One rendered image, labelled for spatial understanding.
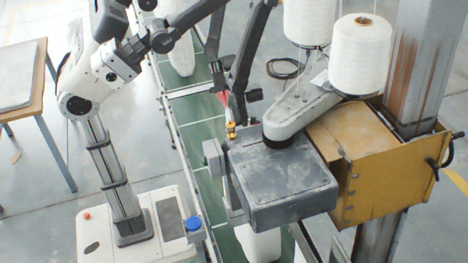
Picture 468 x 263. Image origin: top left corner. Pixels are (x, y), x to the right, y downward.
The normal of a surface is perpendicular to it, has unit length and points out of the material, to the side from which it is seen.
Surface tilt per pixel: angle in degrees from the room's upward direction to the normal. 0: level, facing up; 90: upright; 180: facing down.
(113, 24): 66
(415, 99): 90
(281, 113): 0
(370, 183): 90
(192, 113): 0
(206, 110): 0
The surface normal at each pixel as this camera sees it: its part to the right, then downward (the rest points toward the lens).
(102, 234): -0.08, -0.75
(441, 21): 0.29, 0.61
